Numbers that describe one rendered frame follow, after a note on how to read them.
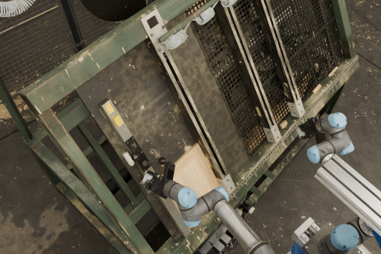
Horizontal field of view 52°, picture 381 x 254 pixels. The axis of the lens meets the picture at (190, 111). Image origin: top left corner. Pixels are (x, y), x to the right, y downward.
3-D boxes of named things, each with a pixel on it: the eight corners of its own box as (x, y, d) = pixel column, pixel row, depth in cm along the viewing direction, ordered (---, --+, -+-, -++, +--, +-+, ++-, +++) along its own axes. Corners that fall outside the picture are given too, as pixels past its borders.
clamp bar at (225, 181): (219, 193, 240) (248, 206, 222) (128, 20, 183) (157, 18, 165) (229, 182, 244) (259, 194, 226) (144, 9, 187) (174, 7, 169)
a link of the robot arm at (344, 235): (321, 238, 198) (328, 229, 187) (342, 226, 202) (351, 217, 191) (336, 260, 192) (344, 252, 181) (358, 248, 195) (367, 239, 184)
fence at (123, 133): (181, 235, 226) (185, 237, 223) (97, 104, 180) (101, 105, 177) (187, 228, 228) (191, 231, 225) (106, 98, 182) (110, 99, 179)
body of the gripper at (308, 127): (306, 118, 207) (320, 113, 196) (316, 132, 207) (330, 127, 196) (296, 126, 205) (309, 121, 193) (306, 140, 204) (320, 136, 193)
